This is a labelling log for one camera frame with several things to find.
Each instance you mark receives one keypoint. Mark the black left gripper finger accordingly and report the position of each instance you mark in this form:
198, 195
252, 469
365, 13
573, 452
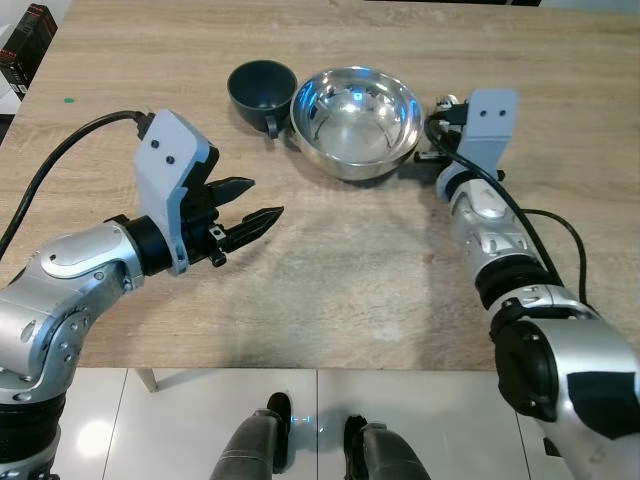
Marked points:
255, 225
232, 188

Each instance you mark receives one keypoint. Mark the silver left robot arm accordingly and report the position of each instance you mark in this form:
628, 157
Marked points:
60, 290

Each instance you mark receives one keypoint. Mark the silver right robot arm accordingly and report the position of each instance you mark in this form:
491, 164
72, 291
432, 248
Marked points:
490, 230

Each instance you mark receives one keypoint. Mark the shiny steel bowl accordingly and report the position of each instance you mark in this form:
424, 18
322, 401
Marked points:
355, 125

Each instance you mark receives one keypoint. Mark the dark grey cup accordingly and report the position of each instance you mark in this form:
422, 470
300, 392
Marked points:
262, 85

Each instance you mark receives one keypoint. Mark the light table leg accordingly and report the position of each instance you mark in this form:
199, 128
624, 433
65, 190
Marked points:
147, 380

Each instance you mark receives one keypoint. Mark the black and red box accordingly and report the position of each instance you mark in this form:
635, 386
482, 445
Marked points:
25, 45

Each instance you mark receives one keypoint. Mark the grey right robot leg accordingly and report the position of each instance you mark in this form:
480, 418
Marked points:
385, 455

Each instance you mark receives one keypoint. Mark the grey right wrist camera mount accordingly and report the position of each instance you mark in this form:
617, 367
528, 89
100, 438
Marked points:
490, 120

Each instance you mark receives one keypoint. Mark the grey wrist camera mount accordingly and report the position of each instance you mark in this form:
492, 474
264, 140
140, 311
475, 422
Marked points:
490, 120
165, 150

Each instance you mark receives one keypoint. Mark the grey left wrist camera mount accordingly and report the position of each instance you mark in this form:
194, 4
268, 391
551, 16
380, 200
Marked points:
165, 150

